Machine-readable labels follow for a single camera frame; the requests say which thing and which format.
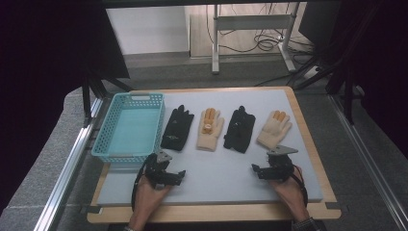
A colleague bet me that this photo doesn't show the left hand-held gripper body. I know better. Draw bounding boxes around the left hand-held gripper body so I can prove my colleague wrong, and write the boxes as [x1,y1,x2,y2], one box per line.
[145,149,178,190]

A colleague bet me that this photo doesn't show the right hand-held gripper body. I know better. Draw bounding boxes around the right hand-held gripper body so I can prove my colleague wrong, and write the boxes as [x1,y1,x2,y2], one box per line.
[264,144,299,184]

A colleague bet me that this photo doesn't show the cream glove with orange fingertips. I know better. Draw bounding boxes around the cream glove with orange fingertips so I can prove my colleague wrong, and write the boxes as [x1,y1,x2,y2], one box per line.
[256,110,293,150]
[195,107,225,152]

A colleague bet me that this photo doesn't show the black glove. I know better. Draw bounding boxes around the black glove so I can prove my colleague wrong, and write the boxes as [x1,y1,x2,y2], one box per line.
[222,105,257,154]
[160,104,195,152]

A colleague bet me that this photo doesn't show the teal plastic basket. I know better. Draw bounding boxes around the teal plastic basket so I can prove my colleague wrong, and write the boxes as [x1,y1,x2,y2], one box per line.
[90,92,166,164]

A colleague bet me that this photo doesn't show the person's left hand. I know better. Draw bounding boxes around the person's left hand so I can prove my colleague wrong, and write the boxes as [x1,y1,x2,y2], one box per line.
[133,178,173,222]

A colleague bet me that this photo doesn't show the person's right hand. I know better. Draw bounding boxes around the person's right hand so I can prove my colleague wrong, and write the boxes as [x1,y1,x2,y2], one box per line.
[268,176,311,222]

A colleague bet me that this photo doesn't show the white power strip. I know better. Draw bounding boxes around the white power strip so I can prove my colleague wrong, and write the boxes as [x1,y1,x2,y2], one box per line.
[302,64,320,80]

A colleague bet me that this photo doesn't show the black tripod stand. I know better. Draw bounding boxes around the black tripod stand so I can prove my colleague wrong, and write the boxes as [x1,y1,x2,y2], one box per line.
[81,66,135,128]

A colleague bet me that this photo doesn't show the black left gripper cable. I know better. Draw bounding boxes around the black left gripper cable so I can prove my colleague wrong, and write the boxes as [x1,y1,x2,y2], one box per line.
[130,156,152,213]

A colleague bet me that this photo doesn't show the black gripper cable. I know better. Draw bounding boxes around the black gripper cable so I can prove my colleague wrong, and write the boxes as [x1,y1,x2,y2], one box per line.
[292,164,310,208]
[130,156,152,213]

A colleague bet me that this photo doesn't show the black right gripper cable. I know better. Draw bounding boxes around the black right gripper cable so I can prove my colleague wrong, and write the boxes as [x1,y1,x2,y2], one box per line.
[292,164,310,208]

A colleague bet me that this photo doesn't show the aluminium rail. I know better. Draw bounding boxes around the aluminium rail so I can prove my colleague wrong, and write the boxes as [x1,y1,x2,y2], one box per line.
[328,94,408,231]
[33,95,106,231]

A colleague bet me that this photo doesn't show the black camera stand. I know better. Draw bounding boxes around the black camera stand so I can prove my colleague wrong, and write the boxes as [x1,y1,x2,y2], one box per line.
[290,3,381,126]

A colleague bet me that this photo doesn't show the black floor cables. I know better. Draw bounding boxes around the black floor cables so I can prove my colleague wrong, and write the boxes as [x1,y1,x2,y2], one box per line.
[205,3,319,56]

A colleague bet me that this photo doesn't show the white metal desk frame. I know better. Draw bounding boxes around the white metal desk frame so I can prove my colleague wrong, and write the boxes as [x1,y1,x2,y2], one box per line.
[211,3,298,76]

